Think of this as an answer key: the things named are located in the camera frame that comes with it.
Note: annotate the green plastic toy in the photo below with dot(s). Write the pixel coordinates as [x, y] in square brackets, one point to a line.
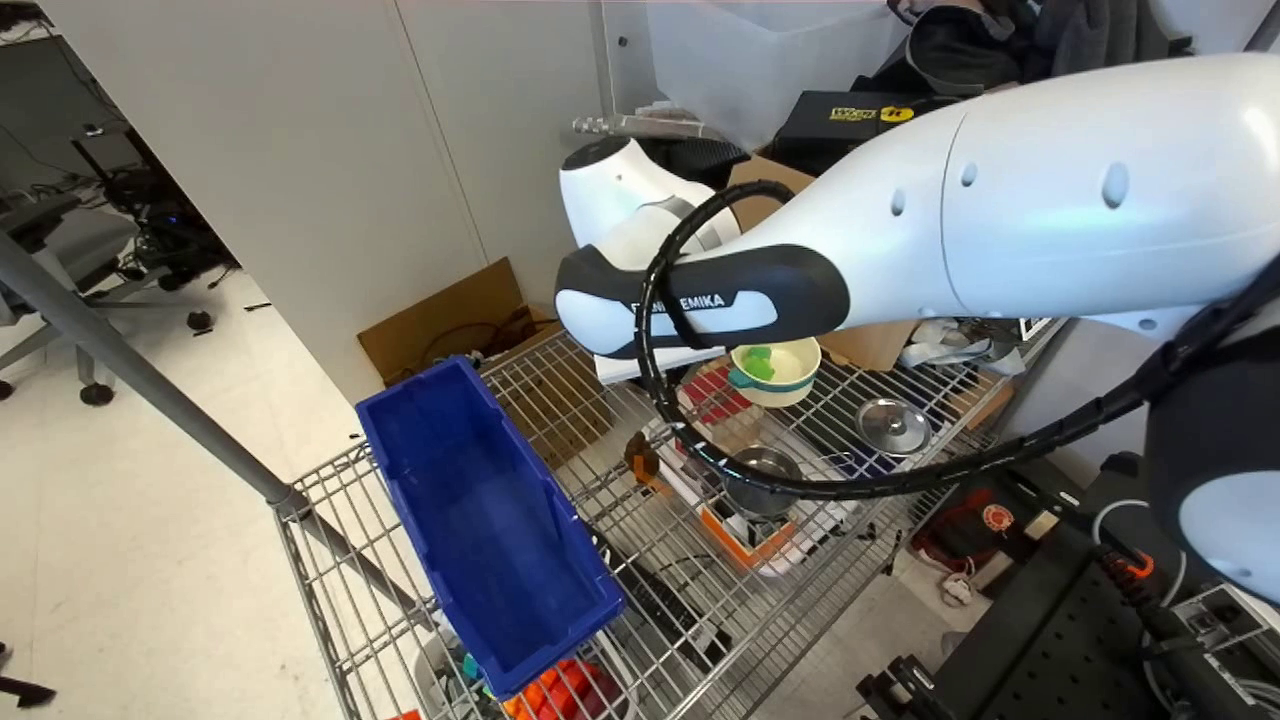
[762, 362]

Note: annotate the grey office chair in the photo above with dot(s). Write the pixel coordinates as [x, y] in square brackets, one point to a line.
[54, 266]

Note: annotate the orange white flat box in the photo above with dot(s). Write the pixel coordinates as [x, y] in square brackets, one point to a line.
[724, 543]

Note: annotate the translucent plastic storage bin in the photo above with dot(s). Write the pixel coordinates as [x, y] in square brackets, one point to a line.
[762, 61]

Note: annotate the black orange device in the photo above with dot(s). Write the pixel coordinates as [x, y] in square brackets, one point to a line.
[985, 520]

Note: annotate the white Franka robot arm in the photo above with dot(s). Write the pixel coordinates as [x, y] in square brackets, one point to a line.
[1066, 187]

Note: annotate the orange black clamp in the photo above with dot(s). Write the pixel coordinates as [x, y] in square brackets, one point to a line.
[1125, 563]

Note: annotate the small brown toy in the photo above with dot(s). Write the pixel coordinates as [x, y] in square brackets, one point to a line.
[646, 460]

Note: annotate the small open cardboard box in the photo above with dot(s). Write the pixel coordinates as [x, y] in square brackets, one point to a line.
[440, 322]

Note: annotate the black bag yellow logo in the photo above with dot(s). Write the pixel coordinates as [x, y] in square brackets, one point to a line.
[855, 124]

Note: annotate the black office chair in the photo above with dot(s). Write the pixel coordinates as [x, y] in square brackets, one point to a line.
[145, 215]

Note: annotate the blue plastic storage bin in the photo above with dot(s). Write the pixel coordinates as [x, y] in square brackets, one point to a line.
[495, 532]

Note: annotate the grey metal rack pole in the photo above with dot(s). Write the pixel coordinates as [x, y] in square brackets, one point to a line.
[133, 386]

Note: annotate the black breadboard table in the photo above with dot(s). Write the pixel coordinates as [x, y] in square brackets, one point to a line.
[1052, 652]

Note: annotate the small steel cup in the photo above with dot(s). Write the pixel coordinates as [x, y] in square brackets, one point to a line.
[764, 483]

